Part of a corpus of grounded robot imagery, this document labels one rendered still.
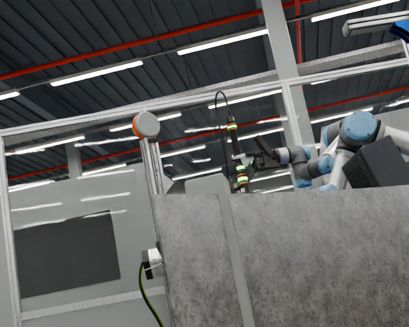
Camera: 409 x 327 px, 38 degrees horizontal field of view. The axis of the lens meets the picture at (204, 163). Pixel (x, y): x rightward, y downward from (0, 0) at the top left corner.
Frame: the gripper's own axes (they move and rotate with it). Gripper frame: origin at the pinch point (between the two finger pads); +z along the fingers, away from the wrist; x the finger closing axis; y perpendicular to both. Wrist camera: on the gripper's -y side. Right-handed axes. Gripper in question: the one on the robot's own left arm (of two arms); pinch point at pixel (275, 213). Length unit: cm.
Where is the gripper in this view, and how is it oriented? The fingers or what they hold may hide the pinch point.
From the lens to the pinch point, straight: 257.2
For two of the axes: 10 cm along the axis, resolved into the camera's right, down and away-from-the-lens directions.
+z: -5.9, 3.0, 7.5
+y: -7.6, 1.1, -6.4
